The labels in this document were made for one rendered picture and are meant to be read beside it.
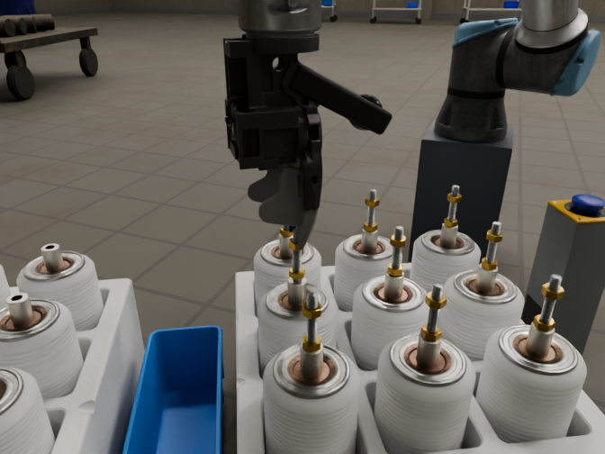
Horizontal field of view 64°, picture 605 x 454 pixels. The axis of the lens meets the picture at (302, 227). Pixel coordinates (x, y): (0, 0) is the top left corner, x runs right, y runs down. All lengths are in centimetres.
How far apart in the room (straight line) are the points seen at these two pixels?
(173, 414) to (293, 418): 37
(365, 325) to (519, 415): 18
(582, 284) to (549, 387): 27
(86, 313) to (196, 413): 23
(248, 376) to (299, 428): 14
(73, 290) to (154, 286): 44
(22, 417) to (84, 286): 23
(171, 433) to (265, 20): 58
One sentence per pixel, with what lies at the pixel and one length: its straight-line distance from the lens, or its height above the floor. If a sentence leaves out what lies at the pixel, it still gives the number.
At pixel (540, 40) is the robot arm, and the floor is 51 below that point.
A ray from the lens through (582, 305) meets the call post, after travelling 81.
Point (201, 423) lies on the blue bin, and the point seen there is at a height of 0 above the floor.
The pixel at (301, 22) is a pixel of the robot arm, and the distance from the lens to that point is 45.
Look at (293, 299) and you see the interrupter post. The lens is 58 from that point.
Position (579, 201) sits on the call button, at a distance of 75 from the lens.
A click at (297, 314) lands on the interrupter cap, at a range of 56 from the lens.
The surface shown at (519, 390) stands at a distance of 55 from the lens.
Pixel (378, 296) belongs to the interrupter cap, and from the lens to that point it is 60.
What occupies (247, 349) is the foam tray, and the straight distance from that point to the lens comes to 63.
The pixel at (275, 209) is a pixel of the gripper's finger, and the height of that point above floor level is 39.
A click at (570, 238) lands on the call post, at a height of 29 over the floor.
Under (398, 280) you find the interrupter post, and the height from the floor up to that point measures 28.
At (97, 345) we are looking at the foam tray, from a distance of 69.
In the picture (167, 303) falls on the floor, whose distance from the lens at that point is 106.
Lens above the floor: 59
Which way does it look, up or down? 26 degrees down
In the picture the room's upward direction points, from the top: straight up
